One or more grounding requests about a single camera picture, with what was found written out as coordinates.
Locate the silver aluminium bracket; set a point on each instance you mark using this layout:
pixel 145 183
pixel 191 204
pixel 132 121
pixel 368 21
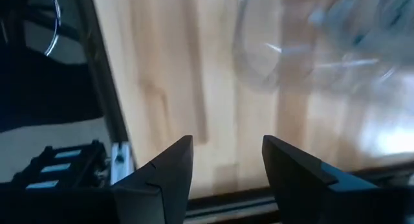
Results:
pixel 121 165

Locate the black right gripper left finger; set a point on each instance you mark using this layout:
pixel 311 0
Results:
pixel 155 198

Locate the clear plastic bin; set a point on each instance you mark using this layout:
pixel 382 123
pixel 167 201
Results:
pixel 291 49

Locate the black block with pale slots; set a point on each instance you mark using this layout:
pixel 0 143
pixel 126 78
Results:
pixel 84 165

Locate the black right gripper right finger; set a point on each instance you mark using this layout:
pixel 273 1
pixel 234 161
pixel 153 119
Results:
pixel 307 201

